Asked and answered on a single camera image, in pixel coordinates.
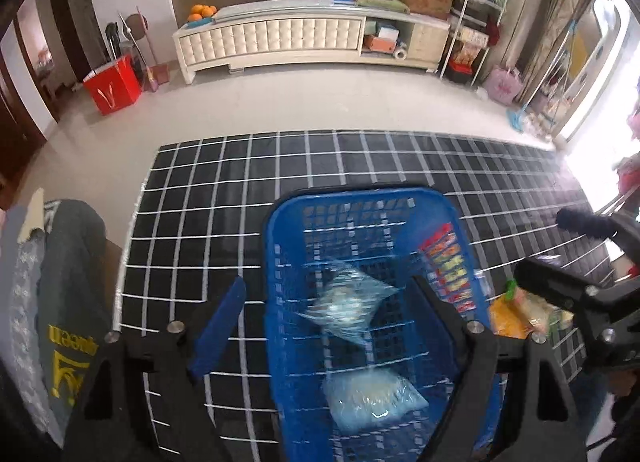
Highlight green cracker pack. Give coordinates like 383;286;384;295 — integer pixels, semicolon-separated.
503;279;573;336

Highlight orange snack pouch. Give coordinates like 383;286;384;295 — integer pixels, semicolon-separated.
488;297;530;339

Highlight red yellow snack pouch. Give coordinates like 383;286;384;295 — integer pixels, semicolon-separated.
419;223;476;315

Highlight blue plastic basket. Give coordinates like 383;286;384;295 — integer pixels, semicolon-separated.
262;184;504;462

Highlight clear bag with bun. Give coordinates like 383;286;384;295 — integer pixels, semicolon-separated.
299;260;399;347

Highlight clear blue pastry bag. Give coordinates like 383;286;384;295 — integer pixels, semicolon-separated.
322;369;428;434

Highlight person's hand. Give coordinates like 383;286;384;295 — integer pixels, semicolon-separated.
606;370;639;404

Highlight black white grid tablecloth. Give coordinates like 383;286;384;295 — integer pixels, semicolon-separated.
114;130;614;461

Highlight grey queen print garment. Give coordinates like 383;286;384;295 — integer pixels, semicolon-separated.
1;200;111;445

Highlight pink tote bag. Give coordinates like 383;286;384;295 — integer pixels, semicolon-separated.
483;65;523;105

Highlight white metal shelf rack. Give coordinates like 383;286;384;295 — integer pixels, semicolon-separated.
438;0;508;86

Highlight red gift bag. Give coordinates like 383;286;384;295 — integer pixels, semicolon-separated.
82;54;142;116

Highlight green folded cloth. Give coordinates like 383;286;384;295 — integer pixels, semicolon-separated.
355;0;410;14

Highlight white tufted tv cabinet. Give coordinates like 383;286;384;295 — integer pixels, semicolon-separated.
174;0;450;84

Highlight oranges on blue plate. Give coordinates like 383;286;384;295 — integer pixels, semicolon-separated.
186;3;217;23

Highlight blue handled mop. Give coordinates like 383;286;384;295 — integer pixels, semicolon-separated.
506;18;578;133

